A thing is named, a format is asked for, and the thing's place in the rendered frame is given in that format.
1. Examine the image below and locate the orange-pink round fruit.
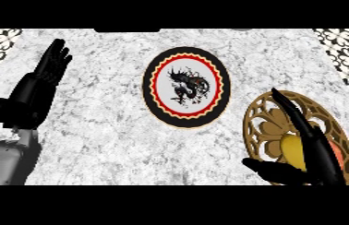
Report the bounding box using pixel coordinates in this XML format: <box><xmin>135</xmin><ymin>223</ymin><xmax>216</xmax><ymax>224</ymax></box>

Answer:
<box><xmin>327</xmin><ymin>138</ymin><xmax>349</xmax><ymax>178</ymax></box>

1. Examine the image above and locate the gold ornate round placemat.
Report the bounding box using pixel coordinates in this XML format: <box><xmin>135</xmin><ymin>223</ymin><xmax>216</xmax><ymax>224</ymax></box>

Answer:
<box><xmin>241</xmin><ymin>89</ymin><xmax>349</xmax><ymax>186</ymax></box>

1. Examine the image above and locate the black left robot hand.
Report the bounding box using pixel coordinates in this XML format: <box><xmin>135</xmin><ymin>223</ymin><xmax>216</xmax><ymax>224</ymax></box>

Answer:
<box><xmin>0</xmin><ymin>38</ymin><xmax>75</xmax><ymax>130</ymax></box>

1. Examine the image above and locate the yellow lemon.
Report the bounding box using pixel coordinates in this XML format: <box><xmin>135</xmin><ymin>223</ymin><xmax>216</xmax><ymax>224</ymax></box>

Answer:
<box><xmin>280</xmin><ymin>134</ymin><xmax>309</xmax><ymax>172</ymax></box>

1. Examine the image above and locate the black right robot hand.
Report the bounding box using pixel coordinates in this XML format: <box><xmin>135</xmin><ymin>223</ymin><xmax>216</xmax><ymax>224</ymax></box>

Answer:
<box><xmin>241</xmin><ymin>87</ymin><xmax>349</xmax><ymax>186</ymax></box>

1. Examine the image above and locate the black-rimmed dragon plate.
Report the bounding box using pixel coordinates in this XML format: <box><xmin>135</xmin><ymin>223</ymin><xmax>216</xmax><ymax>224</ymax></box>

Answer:
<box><xmin>140</xmin><ymin>45</ymin><xmax>234</xmax><ymax>129</ymax></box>

